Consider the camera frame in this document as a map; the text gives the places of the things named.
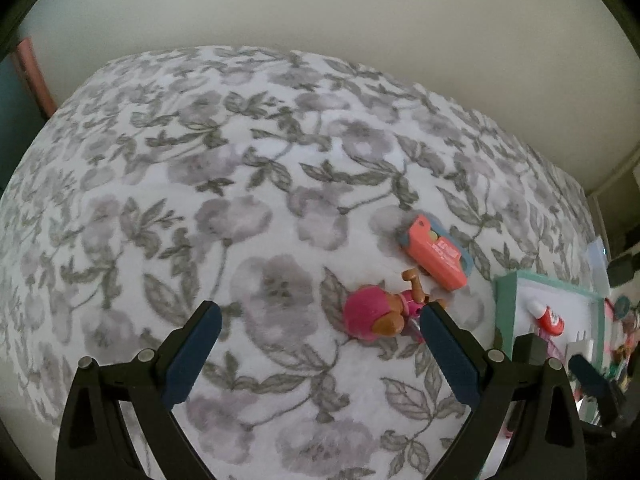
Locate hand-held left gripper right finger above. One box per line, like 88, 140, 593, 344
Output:
419, 303, 587, 480

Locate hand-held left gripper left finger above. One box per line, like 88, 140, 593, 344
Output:
55, 301, 222, 480

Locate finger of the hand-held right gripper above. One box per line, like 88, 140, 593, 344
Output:
569, 354, 629, 427

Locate white charger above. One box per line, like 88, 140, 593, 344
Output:
565, 330, 597, 362

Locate teal rimmed white tray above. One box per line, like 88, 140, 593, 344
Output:
480, 270, 608, 480

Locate small red white bottle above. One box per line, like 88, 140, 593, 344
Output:
525, 300, 567, 336

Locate pink hooded toy doll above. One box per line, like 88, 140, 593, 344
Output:
342, 269, 449, 347

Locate small coral puzzle toy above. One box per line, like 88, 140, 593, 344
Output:
400, 213, 471, 291

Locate black power adapter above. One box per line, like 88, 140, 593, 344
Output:
607, 254, 640, 289

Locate white box with light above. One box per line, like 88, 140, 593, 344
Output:
584, 236, 609, 282

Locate grey floral blanket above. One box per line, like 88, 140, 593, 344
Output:
0, 45, 601, 480

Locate pink board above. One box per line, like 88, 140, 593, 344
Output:
15, 36, 57, 117

